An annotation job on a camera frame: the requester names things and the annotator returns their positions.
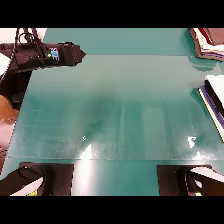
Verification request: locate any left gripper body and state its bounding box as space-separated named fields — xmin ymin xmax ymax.
xmin=67 ymin=42 xmax=87 ymax=67

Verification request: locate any white garment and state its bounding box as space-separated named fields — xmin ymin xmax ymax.
xmin=193 ymin=28 xmax=224 ymax=57

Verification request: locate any black cable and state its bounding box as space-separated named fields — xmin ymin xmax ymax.
xmin=14 ymin=27 xmax=45 ymax=54

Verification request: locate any cream garment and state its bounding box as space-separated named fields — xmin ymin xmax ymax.
xmin=198 ymin=87 xmax=224 ymax=143

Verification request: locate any black garment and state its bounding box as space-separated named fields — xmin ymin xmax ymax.
xmin=203 ymin=79 xmax=224 ymax=118

